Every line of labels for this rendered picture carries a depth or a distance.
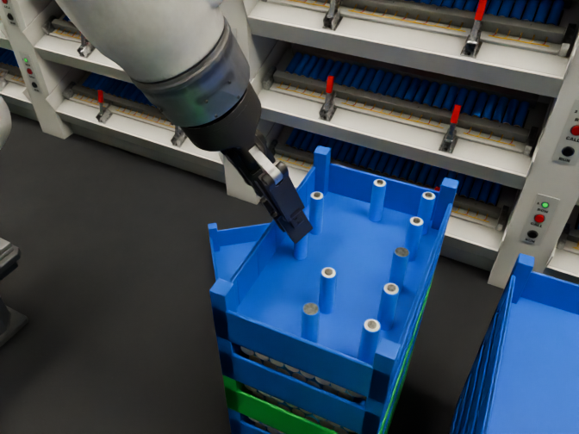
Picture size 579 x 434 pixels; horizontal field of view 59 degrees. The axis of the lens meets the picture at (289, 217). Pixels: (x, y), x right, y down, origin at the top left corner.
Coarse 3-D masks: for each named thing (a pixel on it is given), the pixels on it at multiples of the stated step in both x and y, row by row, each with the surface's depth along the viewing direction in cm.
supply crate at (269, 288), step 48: (336, 192) 78; (432, 192) 70; (288, 240) 70; (336, 240) 70; (384, 240) 70; (432, 240) 70; (240, 288) 61; (288, 288) 64; (336, 288) 64; (240, 336) 57; (288, 336) 53; (336, 336) 58; (384, 336) 58; (336, 384) 54; (384, 384) 50
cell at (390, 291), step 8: (384, 288) 56; (392, 288) 55; (384, 296) 56; (392, 296) 55; (384, 304) 56; (392, 304) 56; (384, 312) 57; (392, 312) 57; (384, 320) 58; (392, 320) 58; (384, 328) 59
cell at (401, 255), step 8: (400, 248) 60; (400, 256) 59; (408, 256) 59; (392, 264) 60; (400, 264) 60; (392, 272) 61; (400, 272) 60; (392, 280) 62; (400, 280) 61; (400, 288) 63
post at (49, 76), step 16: (16, 0) 135; (32, 0) 138; (48, 0) 143; (16, 16) 139; (32, 16) 140; (16, 32) 142; (16, 48) 147; (32, 48) 144; (48, 64) 149; (48, 80) 151; (32, 96) 157; (48, 112) 158; (48, 128) 163; (64, 128) 161
